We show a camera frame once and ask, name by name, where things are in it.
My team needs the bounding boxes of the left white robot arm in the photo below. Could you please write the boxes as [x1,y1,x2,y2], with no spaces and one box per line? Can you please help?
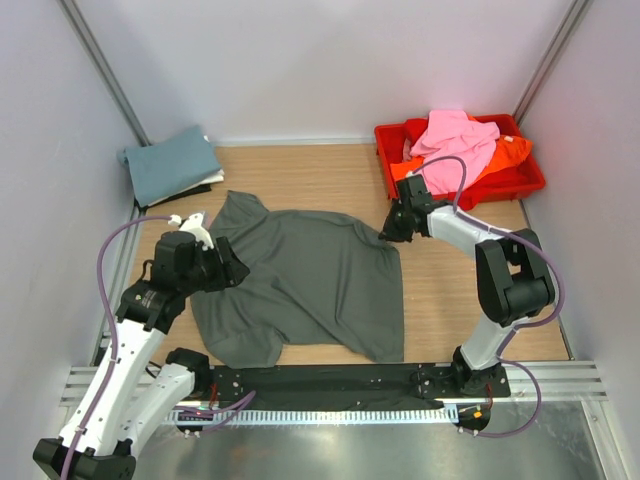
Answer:
[33,230,249,479]

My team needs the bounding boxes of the slotted cable duct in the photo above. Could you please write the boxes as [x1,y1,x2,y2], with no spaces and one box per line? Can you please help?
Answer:
[154,408,460,426]

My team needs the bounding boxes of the grey t shirt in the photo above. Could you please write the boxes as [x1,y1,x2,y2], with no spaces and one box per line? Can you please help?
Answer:
[190,191,405,369]

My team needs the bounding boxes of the pink t shirt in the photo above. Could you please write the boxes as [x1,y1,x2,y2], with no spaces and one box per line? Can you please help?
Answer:
[410,110,500,195]

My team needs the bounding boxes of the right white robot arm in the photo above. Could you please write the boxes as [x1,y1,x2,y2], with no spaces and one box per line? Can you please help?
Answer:
[379,175,556,396]

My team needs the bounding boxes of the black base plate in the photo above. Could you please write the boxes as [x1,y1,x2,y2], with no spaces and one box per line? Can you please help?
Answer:
[171,363,511,436]

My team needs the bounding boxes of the folded blue t shirt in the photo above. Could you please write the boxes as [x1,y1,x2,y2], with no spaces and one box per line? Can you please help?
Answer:
[117,126,224,207]

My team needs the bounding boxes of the aluminium front rail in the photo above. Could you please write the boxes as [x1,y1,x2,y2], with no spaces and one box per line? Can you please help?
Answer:
[59,360,608,407]

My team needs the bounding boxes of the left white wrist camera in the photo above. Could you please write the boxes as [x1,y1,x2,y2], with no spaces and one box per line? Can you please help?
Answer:
[168,211,214,250]

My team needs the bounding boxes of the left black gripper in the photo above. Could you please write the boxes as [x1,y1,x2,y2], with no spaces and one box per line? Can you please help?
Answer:
[179,236,249,296]

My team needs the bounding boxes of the folded black t shirt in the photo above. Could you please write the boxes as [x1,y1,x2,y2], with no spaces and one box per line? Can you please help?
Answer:
[158,184,211,204]

